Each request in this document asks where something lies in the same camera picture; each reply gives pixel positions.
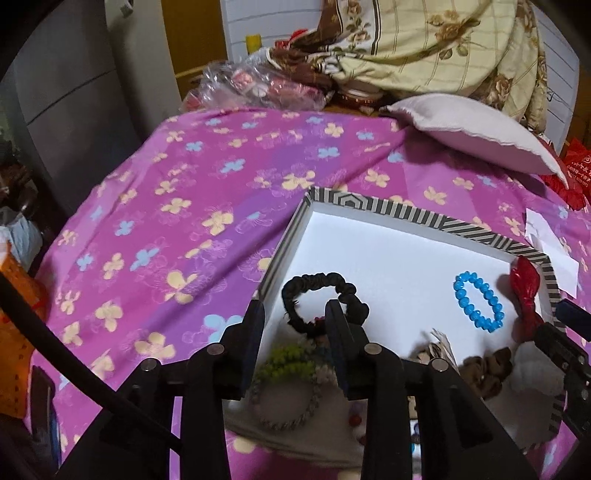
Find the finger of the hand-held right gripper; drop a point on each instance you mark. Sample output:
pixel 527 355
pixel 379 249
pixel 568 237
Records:
pixel 563 348
pixel 575 314

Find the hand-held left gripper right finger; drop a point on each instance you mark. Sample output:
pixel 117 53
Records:
pixel 337 346

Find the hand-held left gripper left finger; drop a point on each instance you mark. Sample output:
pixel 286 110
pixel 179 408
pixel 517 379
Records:
pixel 255 346

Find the red bow hair clip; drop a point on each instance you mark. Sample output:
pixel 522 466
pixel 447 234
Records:
pixel 526 281

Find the black scrunchie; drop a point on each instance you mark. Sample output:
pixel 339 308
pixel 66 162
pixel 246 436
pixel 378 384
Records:
pixel 295 286

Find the striped white cardboard box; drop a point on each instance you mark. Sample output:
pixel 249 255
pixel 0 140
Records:
pixel 392 258

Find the white fluffy scrunchie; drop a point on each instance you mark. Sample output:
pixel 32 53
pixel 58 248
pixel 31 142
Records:
pixel 531 374

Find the brown scrunchie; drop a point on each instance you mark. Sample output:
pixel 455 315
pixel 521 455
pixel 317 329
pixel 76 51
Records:
pixel 489 369

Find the white paper slip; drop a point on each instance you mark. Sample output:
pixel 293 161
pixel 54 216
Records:
pixel 549 240

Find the beige patterned hair clip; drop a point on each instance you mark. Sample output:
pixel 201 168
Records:
pixel 436 348

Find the red plastic bag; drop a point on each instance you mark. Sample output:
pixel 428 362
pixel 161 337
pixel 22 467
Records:
pixel 575 175

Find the pink floral bedsheet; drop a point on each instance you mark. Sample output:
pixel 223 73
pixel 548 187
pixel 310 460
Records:
pixel 184 207

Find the pale pink pillow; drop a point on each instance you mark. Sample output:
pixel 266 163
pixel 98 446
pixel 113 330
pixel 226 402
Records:
pixel 471 124

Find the dark flat device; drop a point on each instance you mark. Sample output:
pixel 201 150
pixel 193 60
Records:
pixel 44 415

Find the white slatted panel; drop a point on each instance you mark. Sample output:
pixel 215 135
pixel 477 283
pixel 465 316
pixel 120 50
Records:
pixel 556 83
pixel 268 23

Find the orange bag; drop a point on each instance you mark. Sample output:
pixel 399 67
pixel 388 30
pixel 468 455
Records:
pixel 18 332

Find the brass lidded jar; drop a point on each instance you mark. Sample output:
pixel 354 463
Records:
pixel 360 94

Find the white plastic bag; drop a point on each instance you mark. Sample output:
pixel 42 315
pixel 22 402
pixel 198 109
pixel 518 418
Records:
pixel 21 235

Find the clear plastic bag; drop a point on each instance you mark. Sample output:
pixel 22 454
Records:
pixel 240 83

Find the beige floral quilt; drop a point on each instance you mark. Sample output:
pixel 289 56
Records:
pixel 438 41

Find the brown wooden door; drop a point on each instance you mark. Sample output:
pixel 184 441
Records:
pixel 198 37

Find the grey cabinet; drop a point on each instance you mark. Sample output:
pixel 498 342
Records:
pixel 83 69

